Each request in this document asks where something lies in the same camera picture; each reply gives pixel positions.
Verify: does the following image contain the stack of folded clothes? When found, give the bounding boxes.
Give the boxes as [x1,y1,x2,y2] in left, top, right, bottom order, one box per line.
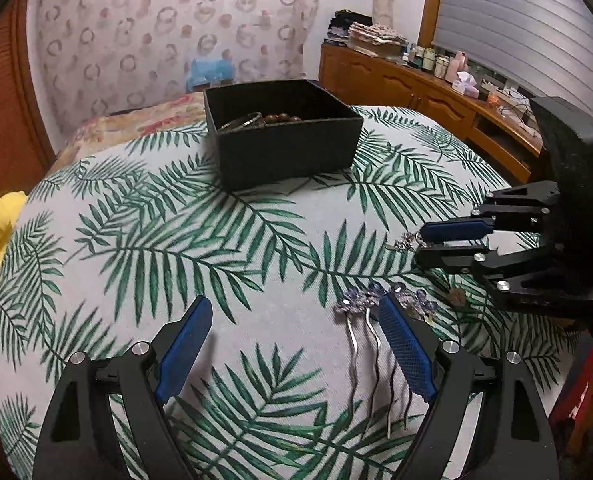
[325,10,408,58]

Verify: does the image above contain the pink tissue box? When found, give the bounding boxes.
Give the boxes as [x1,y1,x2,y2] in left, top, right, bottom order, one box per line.
[451,70,479,100]

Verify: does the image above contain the pink ring pattern curtain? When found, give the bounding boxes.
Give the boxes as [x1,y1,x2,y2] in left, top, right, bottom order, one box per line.
[34,0,319,133]

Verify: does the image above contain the floral bedspread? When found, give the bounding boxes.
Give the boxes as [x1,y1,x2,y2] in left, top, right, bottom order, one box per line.
[48,92,205,174]

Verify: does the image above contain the black open jewelry box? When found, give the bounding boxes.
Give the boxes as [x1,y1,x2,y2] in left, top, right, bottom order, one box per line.
[204,79,363,192]

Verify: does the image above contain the long wooden sideboard cabinet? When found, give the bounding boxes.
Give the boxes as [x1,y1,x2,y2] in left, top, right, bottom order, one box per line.
[319,44,549,184]

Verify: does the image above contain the silver rhinestone bangle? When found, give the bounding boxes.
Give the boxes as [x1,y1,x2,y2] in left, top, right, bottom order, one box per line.
[218,112,265,132]

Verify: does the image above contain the brown louvered wardrobe door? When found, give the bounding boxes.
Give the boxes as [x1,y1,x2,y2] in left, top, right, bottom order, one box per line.
[0,0,56,195]

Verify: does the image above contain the cosmetic jars group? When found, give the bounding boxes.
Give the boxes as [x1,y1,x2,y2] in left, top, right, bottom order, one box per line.
[403,44,450,79]

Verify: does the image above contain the small silver earring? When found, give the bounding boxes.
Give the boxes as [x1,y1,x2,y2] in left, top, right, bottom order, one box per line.
[385,232,429,252]

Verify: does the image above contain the pink bottle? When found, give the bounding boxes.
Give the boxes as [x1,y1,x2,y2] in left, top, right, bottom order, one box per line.
[444,51,467,84]

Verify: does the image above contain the silver hair comb purple flowers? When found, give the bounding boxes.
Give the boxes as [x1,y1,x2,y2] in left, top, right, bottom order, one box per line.
[333,282,438,437]

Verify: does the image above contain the grey zebra window blind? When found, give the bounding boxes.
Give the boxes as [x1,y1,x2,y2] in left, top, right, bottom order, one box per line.
[434,0,593,116]

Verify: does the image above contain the blue plush item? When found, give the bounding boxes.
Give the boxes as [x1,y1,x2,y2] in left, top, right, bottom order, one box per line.
[186,58,236,91]

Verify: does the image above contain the palm leaf print tablecloth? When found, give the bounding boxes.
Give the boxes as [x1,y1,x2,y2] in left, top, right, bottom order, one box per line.
[0,106,577,479]

